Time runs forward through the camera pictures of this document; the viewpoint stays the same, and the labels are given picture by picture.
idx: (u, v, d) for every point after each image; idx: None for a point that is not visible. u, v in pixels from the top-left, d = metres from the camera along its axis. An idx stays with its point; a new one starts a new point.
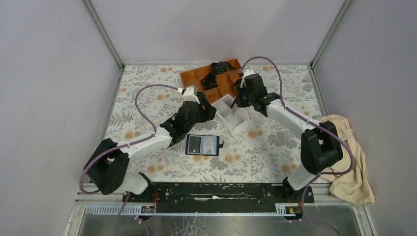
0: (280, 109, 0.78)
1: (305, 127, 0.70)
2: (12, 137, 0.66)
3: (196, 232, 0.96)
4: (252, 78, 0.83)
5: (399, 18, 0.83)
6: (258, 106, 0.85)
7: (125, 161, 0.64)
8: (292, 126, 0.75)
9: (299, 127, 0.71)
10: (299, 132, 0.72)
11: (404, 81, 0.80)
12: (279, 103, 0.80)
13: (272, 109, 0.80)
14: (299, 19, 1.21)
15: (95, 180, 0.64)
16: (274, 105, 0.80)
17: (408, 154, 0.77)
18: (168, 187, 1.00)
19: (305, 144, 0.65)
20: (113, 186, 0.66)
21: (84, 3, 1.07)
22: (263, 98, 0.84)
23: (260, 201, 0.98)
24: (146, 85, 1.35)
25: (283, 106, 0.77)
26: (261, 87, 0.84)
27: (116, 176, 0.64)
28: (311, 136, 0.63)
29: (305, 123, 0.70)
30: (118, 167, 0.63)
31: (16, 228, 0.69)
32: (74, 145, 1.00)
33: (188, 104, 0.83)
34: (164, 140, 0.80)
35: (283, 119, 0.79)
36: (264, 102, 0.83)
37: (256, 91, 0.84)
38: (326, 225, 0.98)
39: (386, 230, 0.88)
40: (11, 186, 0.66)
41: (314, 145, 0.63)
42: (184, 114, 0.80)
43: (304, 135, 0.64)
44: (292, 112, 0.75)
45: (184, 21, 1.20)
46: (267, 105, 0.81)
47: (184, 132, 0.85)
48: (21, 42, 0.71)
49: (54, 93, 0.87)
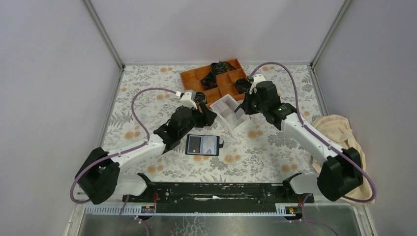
0: (297, 127, 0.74)
1: (326, 153, 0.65)
2: (12, 136, 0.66)
3: (196, 232, 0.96)
4: (265, 87, 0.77)
5: (399, 18, 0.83)
6: (271, 119, 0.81)
7: (115, 170, 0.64)
8: (311, 148, 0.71)
9: (320, 151, 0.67)
10: (318, 156, 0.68)
11: (404, 80, 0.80)
12: (296, 118, 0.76)
13: (287, 126, 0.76)
14: (299, 19, 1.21)
15: (86, 189, 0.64)
16: (290, 121, 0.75)
17: (408, 154, 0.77)
18: (168, 187, 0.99)
19: (326, 172, 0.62)
20: (104, 194, 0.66)
21: (84, 3, 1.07)
22: (278, 110, 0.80)
23: (260, 201, 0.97)
24: (147, 86, 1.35)
25: (302, 123, 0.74)
26: (275, 98, 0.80)
27: (107, 186, 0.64)
28: (334, 165, 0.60)
29: (326, 147, 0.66)
30: (109, 177, 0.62)
31: (17, 228, 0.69)
32: (75, 145, 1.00)
33: (183, 110, 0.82)
34: (158, 147, 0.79)
35: (300, 137, 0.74)
36: (280, 115, 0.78)
37: (269, 102, 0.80)
38: (324, 225, 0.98)
39: (386, 230, 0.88)
40: (11, 185, 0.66)
41: (337, 175, 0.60)
42: (176, 122, 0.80)
43: (326, 164, 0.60)
44: (312, 132, 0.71)
45: (184, 21, 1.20)
46: (283, 120, 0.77)
47: (178, 139, 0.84)
48: (21, 42, 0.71)
49: (54, 93, 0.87)
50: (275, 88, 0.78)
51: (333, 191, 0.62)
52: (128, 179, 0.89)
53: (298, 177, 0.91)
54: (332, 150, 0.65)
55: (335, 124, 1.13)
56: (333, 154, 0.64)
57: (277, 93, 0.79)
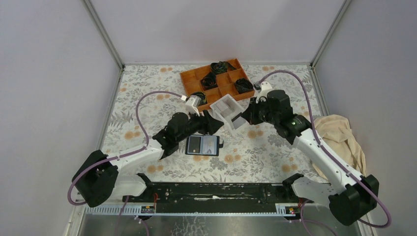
0: (312, 146, 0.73)
1: (344, 180, 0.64)
2: (11, 136, 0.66)
3: (196, 232, 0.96)
4: (279, 99, 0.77)
5: (399, 17, 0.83)
6: (284, 132, 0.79)
7: (113, 174, 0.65)
8: (326, 170, 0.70)
9: (338, 177, 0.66)
10: (335, 181, 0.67)
11: (404, 80, 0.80)
12: (312, 137, 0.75)
13: (303, 144, 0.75)
14: (299, 18, 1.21)
15: (82, 191, 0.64)
16: (306, 139, 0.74)
17: (409, 154, 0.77)
18: (168, 187, 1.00)
19: (342, 200, 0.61)
20: (100, 198, 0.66)
21: (84, 3, 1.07)
22: (291, 124, 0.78)
23: (260, 201, 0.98)
24: (150, 91, 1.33)
25: (318, 143, 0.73)
26: (287, 110, 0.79)
27: (104, 189, 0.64)
28: (352, 195, 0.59)
29: (344, 173, 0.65)
30: (107, 180, 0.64)
31: (16, 228, 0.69)
32: (75, 145, 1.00)
33: (177, 117, 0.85)
34: (156, 153, 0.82)
35: (314, 156, 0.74)
36: (293, 130, 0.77)
37: (282, 113, 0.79)
38: (323, 226, 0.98)
39: (386, 230, 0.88)
40: (11, 185, 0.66)
41: (354, 205, 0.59)
42: (173, 129, 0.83)
43: (344, 193, 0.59)
44: (329, 154, 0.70)
45: (184, 21, 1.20)
46: (297, 136, 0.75)
47: (175, 145, 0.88)
48: (21, 41, 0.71)
49: (54, 93, 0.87)
50: (287, 100, 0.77)
51: (347, 217, 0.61)
52: (127, 181, 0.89)
53: (303, 182, 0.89)
54: (350, 177, 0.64)
55: (335, 124, 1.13)
56: (351, 183, 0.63)
57: (289, 104, 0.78)
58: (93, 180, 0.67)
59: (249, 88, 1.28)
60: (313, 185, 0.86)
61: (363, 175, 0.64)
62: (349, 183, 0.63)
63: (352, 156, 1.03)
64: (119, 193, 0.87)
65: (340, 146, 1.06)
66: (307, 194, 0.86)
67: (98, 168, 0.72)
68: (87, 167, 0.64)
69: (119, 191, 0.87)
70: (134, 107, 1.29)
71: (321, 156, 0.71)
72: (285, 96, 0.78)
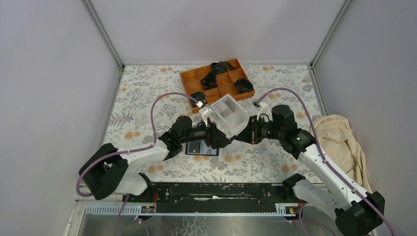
0: (317, 162, 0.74)
1: (350, 196, 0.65)
2: (11, 136, 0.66)
3: (196, 232, 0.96)
4: (282, 114, 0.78)
5: (399, 17, 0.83)
6: (289, 147, 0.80)
7: (123, 167, 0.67)
8: (332, 187, 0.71)
9: (343, 193, 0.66)
10: (341, 197, 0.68)
11: (404, 80, 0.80)
12: (317, 152, 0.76)
13: (307, 159, 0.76)
14: (299, 18, 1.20)
15: (90, 183, 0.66)
16: (311, 155, 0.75)
17: (409, 154, 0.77)
18: (168, 187, 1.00)
19: (348, 218, 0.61)
20: (107, 191, 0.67)
21: (84, 3, 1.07)
22: (296, 138, 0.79)
23: (260, 201, 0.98)
24: (157, 96, 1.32)
25: (323, 160, 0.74)
26: (291, 124, 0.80)
27: (112, 182, 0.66)
28: (358, 212, 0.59)
29: (350, 190, 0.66)
30: (116, 172, 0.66)
31: (17, 228, 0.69)
32: (75, 145, 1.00)
33: (181, 121, 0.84)
34: (161, 153, 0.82)
35: (320, 172, 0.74)
36: (297, 145, 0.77)
37: (287, 128, 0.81)
38: (324, 227, 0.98)
39: (385, 231, 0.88)
40: (11, 185, 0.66)
41: (360, 221, 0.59)
42: (177, 132, 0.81)
43: (350, 210, 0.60)
44: (335, 171, 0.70)
45: (184, 20, 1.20)
46: (302, 152, 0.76)
47: (179, 147, 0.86)
48: (21, 42, 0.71)
49: (54, 93, 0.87)
50: (292, 114, 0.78)
51: (352, 232, 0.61)
52: (131, 178, 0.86)
53: (306, 187, 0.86)
54: (356, 193, 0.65)
55: (335, 124, 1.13)
56: (357, 199, 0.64)
57: (294, 119, 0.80)
58: (102, 173, 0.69)
59: (249, 88, 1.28)
60: (316, 191, 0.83)
61: (369, 192, 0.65)
62: (355, 200, 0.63)
63: (352, 156, 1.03)
64: (122, 189, 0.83)
65: (340, 146, 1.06)
66: (309, 198, 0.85)
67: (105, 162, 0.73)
68: (97, 160, 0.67)
69: (123, 187, 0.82)
70: (134, 107, 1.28)
71: (327, 172, 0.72)
72: (289, 111, 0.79)
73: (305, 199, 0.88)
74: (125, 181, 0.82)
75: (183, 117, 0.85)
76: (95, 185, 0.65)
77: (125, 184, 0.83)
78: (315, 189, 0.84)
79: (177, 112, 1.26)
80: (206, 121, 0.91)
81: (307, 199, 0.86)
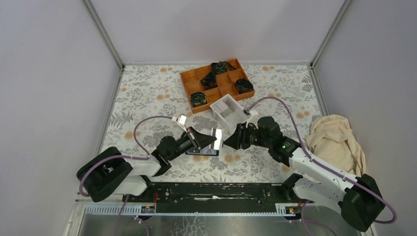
0: (306, 162, 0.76)
1: (342, 185, 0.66)
2: (11, 135, 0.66)
3: (196, 232, 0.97)
4: (268, 127, 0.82)
5: (398, 17, 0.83)
6: (278, 157, 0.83)
7: (127, 170, 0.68)
8: (326, 183, 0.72)
9: (336, 184, 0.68)
10: (336, 189, 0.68)
11: (404, 80, 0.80)
12: (303, 153, 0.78)
13: (296, 163, 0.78)
14: (299, 18, 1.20)
15: (88, 186, 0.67)
16: (298, 157, 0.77)
17: (408, 155, 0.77)
18: (168, 187, 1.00)
19: (348, 207, 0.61)
20: (104, 194, 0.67)
21: (84, 3, 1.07)
22: (282, 147, 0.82)
23: (260, 201, 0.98)
24: (157, 95, 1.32)
25: (309, 158, 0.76)
26: (278, 135, 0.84)
27: (113, 183, 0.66)
28: (354, 198, 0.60)
29: (341, 179, 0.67)
30: (119, 175, 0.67)
31: (17, 228, 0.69)
32: (74, 145, 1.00)
33: (165, 141, 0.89)
34: (154, 167, 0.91)
35: (312, 171, 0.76)
36: (284, 153, 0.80)
37: (274, 139, 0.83)
38: (324, 227, 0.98)
39: (386, 231, 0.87)
40: (11, 185, 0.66)
41: (360, 207, 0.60)
42: (162, 153, 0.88)
43: (347, 197, 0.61)
44: (321, 164, 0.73)
45: (184, 20, 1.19)
46: (290, 158, 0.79)
47: (167, 164, 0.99)
48: (22, 42, 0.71)
49: (54, 93, 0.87)
50: (277, 126, 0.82)
51: (359, 221, 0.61)
52: (131, 180, 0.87)
53: (305, 186, 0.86)
54: (347, 181, 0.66)
55: (335, 124, 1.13)
56: (350, 186, 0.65)
57: (279, 130, 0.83)
58: (101, 175, 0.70)
59: (249, 88, 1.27)
60: (315, 189, 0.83)
61: (358, 176, 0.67)
62: (348, 187, 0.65)
63: (352, 156, 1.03)
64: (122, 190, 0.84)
65: (339, 146, 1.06)
66: (311, 197, 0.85)
67: (105, 165, 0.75)
68: (99, 163, 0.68)
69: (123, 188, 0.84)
70: (134, 107, 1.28)
71: (317, 169, 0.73)
72: (274, 122, 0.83)
73: (307, 198, 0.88)
74: (125, 183, 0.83)
75: (167, 137, 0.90)
76: (94, 187, 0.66)
77: (125, 185, 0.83)
78: (313, 187, 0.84)
79: (177, 112, 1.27)
80: (184, 128, 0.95)
81: (309, 198, 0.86)
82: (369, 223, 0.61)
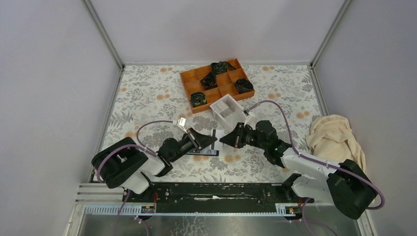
0: (295, 158, 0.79)
1: (326, 172, 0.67)
2: (10, 135, 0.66)
3: (196, 232, 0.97)
4: (266, 131, 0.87)
5: (399, 16, 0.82)
6: (273, 160, 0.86)
7: (144, 159, 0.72)
8: (314, 173, 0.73)
9: (321, 172, 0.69)
10: (323, 178, 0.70)
11: (404, 79, 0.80)
12: (293, 151, 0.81)
13: (287, 161, 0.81)
14: (299, 18, 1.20)
15: (104, 172, 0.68)
16: (287, 154, 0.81)
17: (409, 154, 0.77)
18: (168, 187, 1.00)
19: (336, 192, 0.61)
20: (118, 181, 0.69)
21: (84, 3, 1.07)
22: (276, 150, 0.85)
23: (260, 201, 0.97)
24: (157, 95, 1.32)
25: (297, 154, 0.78)
26: (275, 139, 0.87)
27: (130, 170, 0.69)
28: (338, 182, 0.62)
29: (324, 167, 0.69)
30: (137, 162, 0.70)
31: (16, 228, 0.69)
32: (74, 145, 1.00)
33: (168, 143, 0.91)
34: (158, 167, 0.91)
35: (302, 166, 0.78)
36: (277, 154, 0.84)
37: (270, 142, 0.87)
38: (324, 226, 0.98)
39: (386, 231, 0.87)
40: (11, 184, 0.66)
41: (345, 190, 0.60)
42: (164, 154, 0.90)
43: (330, 182, 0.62)
44: (307, 158, 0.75)
45: (184, 20, 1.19)
46: (281, 157, 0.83)
47: (169, 166, 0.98)
48: (21, 41, 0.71)
49: (54, 93, 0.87)
50: (273, 130, 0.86)
51: (349, 206, 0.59)
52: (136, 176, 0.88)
53: (302, 182, 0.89)
54: (330, 168, 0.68)
55: (335, 124, 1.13)
56: (333, 171, 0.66)
57: (276, 134, 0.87)
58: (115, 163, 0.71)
59: (249, 88, 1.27)
60: (311, 184, 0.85)
61: (341, 162, 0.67)
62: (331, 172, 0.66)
63: (352, 156, 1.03)
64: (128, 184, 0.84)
65: (340, 146, 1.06)
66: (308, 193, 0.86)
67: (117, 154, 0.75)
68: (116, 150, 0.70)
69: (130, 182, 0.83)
70: (134, 107, 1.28)
71: (304, 162, 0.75)
72: (271, 127, 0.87)
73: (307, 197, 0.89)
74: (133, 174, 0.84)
75: (170, 139, 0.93)
76: (109, 173, 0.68)
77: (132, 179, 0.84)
78: (311, 182, 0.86)
79: (177, 112, 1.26)
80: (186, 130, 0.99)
81: (309, 196, 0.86)
82: (361, 211, 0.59)
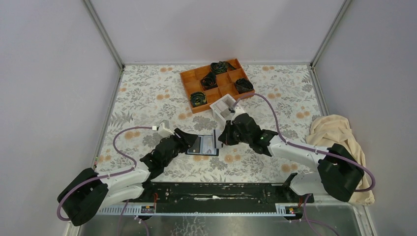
0: (282, 146, 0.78)
1: (315, 158, 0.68)
2: (10, 135, 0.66)
3: (196, 232, 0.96)
4: (243, 123, 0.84)
5: (399, 16, 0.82)
6: (259, 149, 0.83)
7: (103, 191, 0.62)
8: (304, 161, 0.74)
9: (311, 159, 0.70)
10: (313, 164, 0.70)
11: (404, 79, 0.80)
12: (279, 139, 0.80)
13: (276, 150, 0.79)
14: (299, 19, 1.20)
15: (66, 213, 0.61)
16: (275, 143, 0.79)
17: (409, 154, 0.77)
18: (168, 187, 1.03)
19: (327, 179, 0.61)
20: (84, 218, 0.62)
21: (84, 3, 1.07)
22: (261, 139, 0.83)
23: (260, 201, 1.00)
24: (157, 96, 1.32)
25: (284, 141, 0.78)
26: (255, 129, 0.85)
27: (90, 208, 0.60)
28: (329, 168, 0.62)
29: (313, 153, 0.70)
30: (95, 197, 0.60)
31: (16, 228, 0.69)
32: (74, 144, 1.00)
33: (164, 142, 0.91)
34: (143, 175, 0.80)
35: (289, 155, 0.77)
36: (263, 143, 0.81)
37: (252, 133, 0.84)
38: (325, 225, 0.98)
39: (387, 231, 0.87)
40: (11, 184, 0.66)
41: (336, 174, 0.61)
42: (161, 152, 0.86)
43: (321, 168, 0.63)
44: (297, 145, 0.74)
45: (184, 20, 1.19)
46: (268, 145, 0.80)
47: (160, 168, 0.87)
48: (21, 41, 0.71)
49: (54, 93, 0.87)
50: (252, 120, 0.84)
51: (340, 191, 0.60)
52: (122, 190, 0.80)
53: (298, 179, 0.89)
54: (320, 153, 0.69)
55: (335, 124, 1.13)
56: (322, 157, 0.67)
57: (255, 124, 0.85)
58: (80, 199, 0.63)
59: (249, 87, 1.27)
60: (305, 179, 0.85)
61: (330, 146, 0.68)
62: (321, 158, 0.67)
63: None
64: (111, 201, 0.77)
65: None
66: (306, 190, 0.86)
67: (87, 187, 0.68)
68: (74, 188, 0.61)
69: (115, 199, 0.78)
70: (134, 107, 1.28)
71: (292, 149, 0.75)
72: (249, 117, 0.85)
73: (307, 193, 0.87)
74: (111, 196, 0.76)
75: (166, 139, 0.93)
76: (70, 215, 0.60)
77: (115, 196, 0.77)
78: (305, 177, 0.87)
79: (177, 112, 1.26)
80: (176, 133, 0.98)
81: (309, 191, 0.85)
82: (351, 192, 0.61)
